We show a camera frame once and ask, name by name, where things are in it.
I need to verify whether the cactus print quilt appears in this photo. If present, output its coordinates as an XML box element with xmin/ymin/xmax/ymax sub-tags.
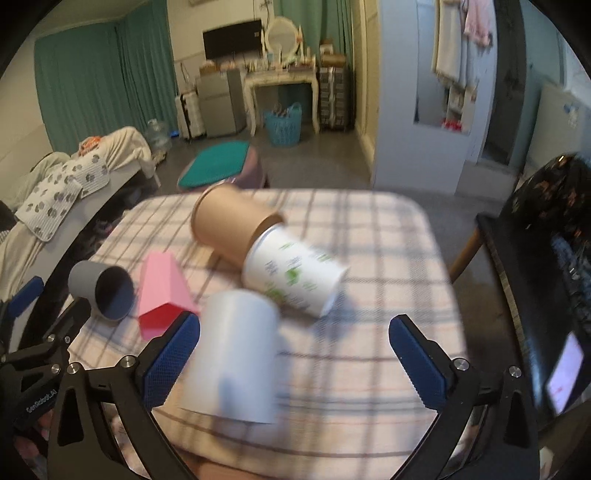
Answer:
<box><xmin>15</xmin><ymin>153</ymin><xmax>110</xmax><ymax>242</ymax></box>

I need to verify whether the blue laundry basket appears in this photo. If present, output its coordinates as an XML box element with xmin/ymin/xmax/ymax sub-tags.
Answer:
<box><xmin>263</xmin><ymin>102</ymin><xmax>303</xmax><ymax>147</ymax></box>

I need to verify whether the white dressing table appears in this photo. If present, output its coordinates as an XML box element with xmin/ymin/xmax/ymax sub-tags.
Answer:
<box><xmin>242</xmin><ymin>64</ymin><xmax>321</xmax><ymax>137</ymax></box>

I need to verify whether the white plastic cup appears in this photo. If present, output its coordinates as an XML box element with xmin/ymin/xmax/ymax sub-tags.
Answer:
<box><xmin>180</xmin><ymin>289</ymin><xmax>280</xmax><ymax>424</ymax></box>

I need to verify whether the smartphone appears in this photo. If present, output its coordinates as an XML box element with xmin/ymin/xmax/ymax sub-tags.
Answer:
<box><xmin>546</xmin><ymin>332</ymin><xmax>584</xmax><ymax>415</ymax></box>

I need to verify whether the pink stool with green cushion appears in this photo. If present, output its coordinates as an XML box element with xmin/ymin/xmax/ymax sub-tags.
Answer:
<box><xmin>176</xmin><ymin>141</ymin><xmax>267</xmax><ymax>192</ymax></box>

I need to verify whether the oval vanity mirror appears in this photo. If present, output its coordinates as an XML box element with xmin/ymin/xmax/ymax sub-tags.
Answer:
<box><xmin>264</xmin><ymin>16</ymin><xmax>303</xmax><ymax>58</ymax></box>

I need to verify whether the brown paper cup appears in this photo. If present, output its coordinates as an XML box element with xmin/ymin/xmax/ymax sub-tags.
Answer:
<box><xmin>190</xmin><ymin>183</ymin><xmax>284</xmax><ymax>268</ymax></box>

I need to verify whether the green window curtain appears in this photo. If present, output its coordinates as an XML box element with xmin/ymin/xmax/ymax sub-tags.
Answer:
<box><xmin>273</xmin><ymin>0</ymin><xmax>352</xmax><ymax>54</ymax></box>

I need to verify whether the pink faceted cup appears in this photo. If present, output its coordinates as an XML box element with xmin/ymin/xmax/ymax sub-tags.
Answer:
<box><xmin>137</xmin><ymin>251</ymin><xmax>199</xmax><ymax>341</ymax></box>

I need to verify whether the silver mini fridge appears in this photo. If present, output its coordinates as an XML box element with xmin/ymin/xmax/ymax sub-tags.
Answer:
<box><xmin>197</xmin><ymin>69</ymin><xmax>246</xmax><ymax>138</ymax></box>

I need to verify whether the green corner curtain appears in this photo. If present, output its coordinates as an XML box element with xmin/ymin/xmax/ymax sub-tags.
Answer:
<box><xmin>34</xmin><ymin>1</ymin><xmax>177</xmax><ymax>153</ymax></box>

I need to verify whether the white cactus print cup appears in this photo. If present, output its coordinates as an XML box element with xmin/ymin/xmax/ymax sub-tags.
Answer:
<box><xmin>242</xmin><ymin>224</ymin><xmax>349</xmax><ymax>318</ymax></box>

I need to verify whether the black silver suitcase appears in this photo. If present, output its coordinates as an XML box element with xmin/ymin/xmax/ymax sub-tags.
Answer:
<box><xmin>318</xmin><ymin>66</ymin><xmax>349</xmax><ymax>130</ymax></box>

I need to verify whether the bed with beige bedding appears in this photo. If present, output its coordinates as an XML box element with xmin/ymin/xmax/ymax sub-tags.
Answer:
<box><xmin>1</xmin><ymin>127</ymin><xmax>155</xmax><ymax>300</ymax></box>

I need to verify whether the water jug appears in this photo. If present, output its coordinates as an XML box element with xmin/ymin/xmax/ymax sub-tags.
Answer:
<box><xmin>144</xmin><ymin>119</ymin><xmax>171</xmax><ymax>154</ymax></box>

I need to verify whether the white hanging garment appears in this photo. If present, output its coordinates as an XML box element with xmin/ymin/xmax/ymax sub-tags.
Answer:
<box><xmin>432</xmin><ymin>1</ymin><xmax>472</xmax><ymax>89</ymax></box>

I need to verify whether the plaid tablecloth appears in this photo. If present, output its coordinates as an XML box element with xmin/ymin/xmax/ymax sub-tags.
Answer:
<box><xmin>66</xmin><ymin>187</ymin><xmax>470</xmax><ymax>462</ymax></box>

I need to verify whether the white wardrobe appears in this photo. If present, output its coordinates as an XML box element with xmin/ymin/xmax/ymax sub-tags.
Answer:
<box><xmin>353</xmin><ymin>1</ymin><xmax>498</xmax><ymax>194</ymax></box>

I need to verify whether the pink hanging towel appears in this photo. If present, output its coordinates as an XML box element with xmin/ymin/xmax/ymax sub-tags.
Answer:
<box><xmin>464</xmin><ymin>0</ymin><xmax>494</xmax><ymax>48</ymax></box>

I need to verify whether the black floral chair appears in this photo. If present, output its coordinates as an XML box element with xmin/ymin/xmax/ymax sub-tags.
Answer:
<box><xmin>449</xmin><ymin>153</ymin><xmax>590</xmax><ymax>426</ymax></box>

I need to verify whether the white washing machine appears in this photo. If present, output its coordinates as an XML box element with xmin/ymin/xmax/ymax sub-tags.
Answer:
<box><xmin>524</xmin><ymin>83</ymin><xmax>590</xmax><ymax>177</ymax></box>

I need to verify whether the white suitcase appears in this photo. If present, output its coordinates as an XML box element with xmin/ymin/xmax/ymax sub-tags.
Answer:
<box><xmin>175</xmin><ymin>91</ymin><xmax>206</xmax><ymax>141</ymax></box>

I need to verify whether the black television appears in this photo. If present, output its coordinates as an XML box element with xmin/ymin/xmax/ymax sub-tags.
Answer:
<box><xmin>202</xmin><ymin>19</ymin><xmax>263</xmax><ymax>60</ymax></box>

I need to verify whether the grey plastic cup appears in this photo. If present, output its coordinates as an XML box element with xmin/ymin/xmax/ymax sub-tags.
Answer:
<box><xmin>68</xmin><ymin>261</ymin><xmax>135</xmax><ymax>322</ymax></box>

